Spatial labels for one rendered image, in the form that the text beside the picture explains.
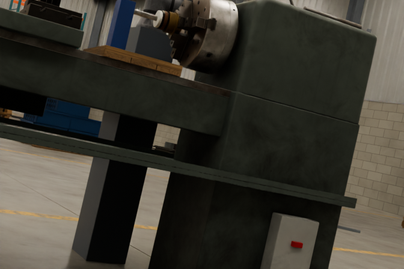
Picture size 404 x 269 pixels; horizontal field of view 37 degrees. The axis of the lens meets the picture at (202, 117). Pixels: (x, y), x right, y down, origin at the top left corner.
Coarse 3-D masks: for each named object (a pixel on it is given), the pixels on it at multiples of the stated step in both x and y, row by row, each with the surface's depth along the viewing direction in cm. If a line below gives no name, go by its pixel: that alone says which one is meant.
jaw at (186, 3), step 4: (184, 0) 251; (192, 0) 254; (184, 4) 250; (188, 4) 250; (192, 4) 252; (180, 8) 247; (184, 8) 248; (188, 8) 249; (192, 8) 250; (176, 12) 245; (180, 12) 246; (184, 12) 247; (188, 12) 248; (192, 12) 249; (180, 16) 244; (184, 16) 245; (188, 16) 247; (192, 16) 248
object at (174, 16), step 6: (162, 12) 239; (168, 12) 241; (162, 18) 237; (168, 18) 239; (174, 18) 239; (162, 24) 238; (168, 24) 238; (174, 24) 239; (162, 30) 243; (168, 30) 240; (174, 30) 240; (180, 30) 242
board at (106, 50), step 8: (88, 48) 239; (96, 48) 227; (104, 48) 216; (112, 48) 216; (112, 56) 216; (120, 56) 217; (128, 56) 218; (136, 56) 219; (144, 56) 220; (136, 64) 219; (144, 64) 221; (152, 64) 222; (160, 64) 223; (168, 64) 224; (176, 64) 226; (168, 72) 224; (176, 72) 226
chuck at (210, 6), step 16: (208, 0) 238; (224, 0) 243; (208, 16) 234; (224, 16) 236; (192, 32) 252; (208, 32) 232; (224, 32) 235; (192, 48) 241; (208, 48) 235; (192, 64) 241; (208, 64) 241
